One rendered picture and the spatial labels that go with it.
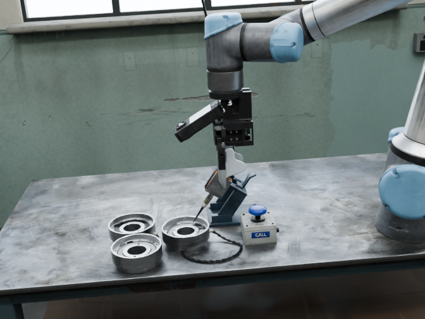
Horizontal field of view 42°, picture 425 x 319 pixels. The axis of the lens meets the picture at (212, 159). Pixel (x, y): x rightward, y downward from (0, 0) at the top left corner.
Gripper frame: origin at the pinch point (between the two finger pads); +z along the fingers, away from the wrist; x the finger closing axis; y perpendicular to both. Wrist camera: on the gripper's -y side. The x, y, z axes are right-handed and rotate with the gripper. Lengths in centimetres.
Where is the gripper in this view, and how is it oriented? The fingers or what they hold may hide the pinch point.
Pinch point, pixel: (220, 180)
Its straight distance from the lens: 122.9
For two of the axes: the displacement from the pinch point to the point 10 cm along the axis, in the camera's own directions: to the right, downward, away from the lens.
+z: 0.5, 9.4, 3.4
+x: -0.5, -3.4, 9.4
